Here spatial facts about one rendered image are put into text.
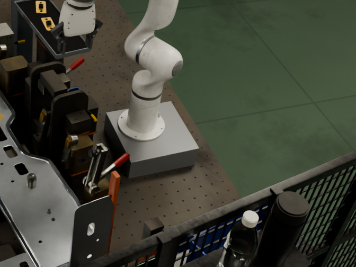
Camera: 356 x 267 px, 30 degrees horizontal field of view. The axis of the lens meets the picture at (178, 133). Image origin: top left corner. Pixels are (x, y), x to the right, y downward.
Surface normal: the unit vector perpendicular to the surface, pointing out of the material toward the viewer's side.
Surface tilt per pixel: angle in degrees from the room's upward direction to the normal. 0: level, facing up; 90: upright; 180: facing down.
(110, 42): 0
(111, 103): 0
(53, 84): 0
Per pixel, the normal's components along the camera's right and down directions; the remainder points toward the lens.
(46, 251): 0.16, -0.72
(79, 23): 0.54, 0.63
